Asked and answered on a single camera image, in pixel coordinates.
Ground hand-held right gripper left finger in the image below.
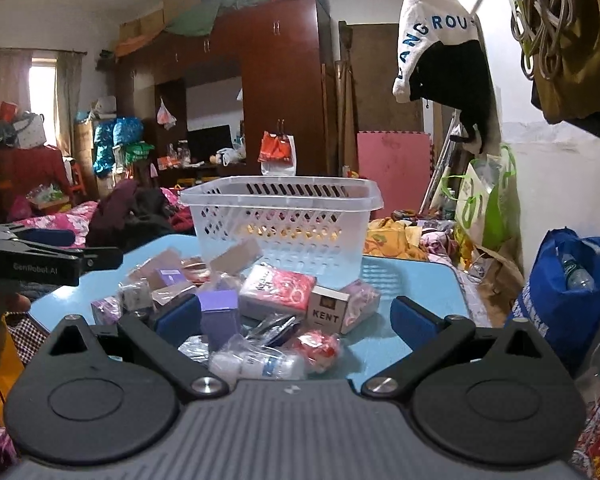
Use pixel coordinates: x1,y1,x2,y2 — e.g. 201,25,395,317
42,292,231,404

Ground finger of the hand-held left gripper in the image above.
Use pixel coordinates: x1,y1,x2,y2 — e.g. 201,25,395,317
7,227,77,249
82,246,125,270

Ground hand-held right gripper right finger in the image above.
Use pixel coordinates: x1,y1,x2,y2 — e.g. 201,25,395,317
360,296,557,404

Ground pink purple tissue packet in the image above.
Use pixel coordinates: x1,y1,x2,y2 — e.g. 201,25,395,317
341,280,382,335

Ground white cigarette box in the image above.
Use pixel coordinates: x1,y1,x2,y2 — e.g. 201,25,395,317
306,285,352,334

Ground red flower tissue packet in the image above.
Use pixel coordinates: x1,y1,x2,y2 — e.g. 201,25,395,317
239,265,317,322

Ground clear plastic basket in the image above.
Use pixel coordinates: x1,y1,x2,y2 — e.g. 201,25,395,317
179,176,385,287

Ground person's left hand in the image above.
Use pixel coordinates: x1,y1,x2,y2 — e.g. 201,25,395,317
1,291,32,316

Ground pink floral blanket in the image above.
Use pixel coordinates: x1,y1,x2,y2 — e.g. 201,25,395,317
5,200,101,251

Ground small grey white box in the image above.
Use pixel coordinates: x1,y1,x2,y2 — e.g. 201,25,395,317
117,280,154,314

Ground dark clothes pile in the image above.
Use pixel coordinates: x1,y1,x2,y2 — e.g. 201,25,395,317
86,179,181,251

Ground beige box with purple label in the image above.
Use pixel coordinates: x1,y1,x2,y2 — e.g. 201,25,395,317
129,247,187,292

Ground red item in clear wrap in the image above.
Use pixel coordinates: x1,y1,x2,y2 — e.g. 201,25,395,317
182,257,214,284

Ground small pink packet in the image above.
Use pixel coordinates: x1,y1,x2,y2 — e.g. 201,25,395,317
91,295,124,327

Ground red cloth covered furniture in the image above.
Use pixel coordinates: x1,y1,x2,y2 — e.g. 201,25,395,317
0,145,75,207

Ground yellow floral blanket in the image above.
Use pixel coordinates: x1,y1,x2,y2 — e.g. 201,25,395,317
364,217,431,261

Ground brown cardboard box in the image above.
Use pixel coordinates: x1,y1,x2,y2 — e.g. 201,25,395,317
210,237,264,277

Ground white bottle in plastic bag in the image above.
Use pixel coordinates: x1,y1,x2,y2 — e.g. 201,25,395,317
209,345,309,382

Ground black item in clear wrap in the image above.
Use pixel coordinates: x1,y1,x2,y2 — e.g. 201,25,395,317
244,313,302,349

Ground brown paper bag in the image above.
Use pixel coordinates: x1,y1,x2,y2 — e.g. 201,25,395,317
474,245,527,313

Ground red white wrapped packet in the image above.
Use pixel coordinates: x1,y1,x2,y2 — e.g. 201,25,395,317
284,330,342,374

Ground grey dotted bag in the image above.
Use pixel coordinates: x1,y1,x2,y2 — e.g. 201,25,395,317
11,111,47,149

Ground green printed bag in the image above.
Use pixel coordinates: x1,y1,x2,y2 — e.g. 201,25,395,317
125,142,156,162

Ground blue patterned bags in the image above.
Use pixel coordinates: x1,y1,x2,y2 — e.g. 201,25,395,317
93,116,145,177

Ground window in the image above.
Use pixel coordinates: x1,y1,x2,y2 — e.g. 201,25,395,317
29,60,58,148

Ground green white tote bag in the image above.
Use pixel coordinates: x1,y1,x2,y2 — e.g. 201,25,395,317
440,145,520,253

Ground patterned curtain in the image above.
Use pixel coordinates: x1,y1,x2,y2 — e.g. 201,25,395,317
55,51,83,161

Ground blue shopping bag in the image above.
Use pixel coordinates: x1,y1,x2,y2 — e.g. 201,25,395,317
505,228,600,376

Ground pink foam mat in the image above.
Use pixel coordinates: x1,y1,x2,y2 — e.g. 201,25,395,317
356,131,433,218

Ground pink plastic bag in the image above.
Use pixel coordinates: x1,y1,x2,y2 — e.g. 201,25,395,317
157,98,178,131

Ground black television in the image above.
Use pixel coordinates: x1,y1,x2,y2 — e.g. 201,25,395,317
186,124,233,163

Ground clear water bottle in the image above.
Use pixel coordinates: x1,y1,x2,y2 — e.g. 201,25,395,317
560,253,596,292

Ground red white paper bag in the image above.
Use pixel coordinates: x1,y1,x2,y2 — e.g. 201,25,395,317
260,130,296,177

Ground brown wooden wardrobe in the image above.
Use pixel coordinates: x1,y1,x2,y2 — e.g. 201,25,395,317
115,0,333,181

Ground white and black hanging garment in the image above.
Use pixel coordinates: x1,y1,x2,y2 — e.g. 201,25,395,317
392,0,501,156

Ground olive hanging bag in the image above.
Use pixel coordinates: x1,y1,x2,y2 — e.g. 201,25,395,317
530,0,600,126

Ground coiled grey cable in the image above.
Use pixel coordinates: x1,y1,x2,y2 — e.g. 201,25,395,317
510,0,573,78

